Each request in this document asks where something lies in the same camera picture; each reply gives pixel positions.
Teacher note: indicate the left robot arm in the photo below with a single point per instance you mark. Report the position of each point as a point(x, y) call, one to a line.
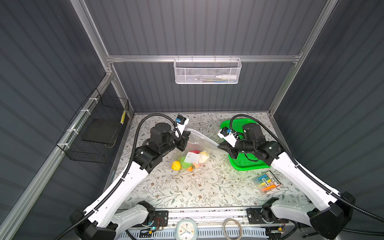
point(100, 220)

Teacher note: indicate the green cabbage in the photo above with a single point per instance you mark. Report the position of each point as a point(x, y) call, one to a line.
point(184, 164)

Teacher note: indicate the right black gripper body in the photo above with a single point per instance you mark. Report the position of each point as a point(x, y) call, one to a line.
point(241, 146)

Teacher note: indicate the black wire basket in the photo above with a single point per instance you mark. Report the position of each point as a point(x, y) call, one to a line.
point(97, 131)

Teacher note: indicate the pack of coloured markers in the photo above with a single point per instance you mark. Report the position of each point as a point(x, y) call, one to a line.
point(266, 182)

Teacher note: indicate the black stapler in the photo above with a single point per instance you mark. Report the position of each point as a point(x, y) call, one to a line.
point(306, 233)

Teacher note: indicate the white alarm clock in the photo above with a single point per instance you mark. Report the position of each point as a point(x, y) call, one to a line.
point(186, 229)

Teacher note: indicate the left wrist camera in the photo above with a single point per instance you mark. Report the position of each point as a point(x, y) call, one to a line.
point(182, 123)

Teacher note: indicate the orange carrot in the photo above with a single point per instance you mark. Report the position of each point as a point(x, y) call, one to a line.
point(193, 167)

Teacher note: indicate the green plastic basket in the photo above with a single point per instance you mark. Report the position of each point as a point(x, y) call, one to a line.
point(242, 163)

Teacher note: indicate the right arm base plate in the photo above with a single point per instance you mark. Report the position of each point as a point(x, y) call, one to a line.
point(256, 216)

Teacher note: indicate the clear zip top bag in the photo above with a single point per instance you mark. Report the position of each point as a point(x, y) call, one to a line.
point(199, 150)

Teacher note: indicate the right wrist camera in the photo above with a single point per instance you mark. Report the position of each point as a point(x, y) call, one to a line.
point(229, 136)

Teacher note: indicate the yellow lemon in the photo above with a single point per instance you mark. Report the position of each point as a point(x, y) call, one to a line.
point(176, 166)

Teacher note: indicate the white wire mesh basket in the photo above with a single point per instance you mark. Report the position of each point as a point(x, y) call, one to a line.
point(207, 72)

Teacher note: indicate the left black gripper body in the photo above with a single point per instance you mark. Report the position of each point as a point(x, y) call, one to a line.
point(172, 142)

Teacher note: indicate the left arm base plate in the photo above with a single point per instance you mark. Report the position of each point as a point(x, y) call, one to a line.
point(158, 218)

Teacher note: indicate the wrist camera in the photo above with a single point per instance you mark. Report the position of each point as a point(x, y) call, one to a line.
point(182, 123)
point(229, 136)

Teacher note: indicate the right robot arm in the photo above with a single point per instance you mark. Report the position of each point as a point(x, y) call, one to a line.
point(327, 213)

